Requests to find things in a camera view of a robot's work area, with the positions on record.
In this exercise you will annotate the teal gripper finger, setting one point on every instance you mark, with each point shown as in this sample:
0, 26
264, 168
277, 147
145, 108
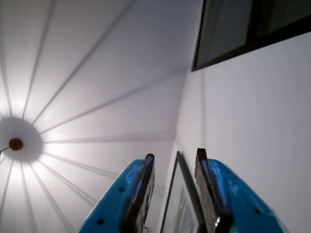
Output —
238, 206
114, 206

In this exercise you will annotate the white round ceiling lamp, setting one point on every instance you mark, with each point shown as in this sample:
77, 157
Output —
26, 140

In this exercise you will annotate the black framed window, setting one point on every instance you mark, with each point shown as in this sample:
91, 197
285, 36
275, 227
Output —
223, 29

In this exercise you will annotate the framed wall picture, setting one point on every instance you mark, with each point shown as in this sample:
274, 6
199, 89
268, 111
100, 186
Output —
179, 206

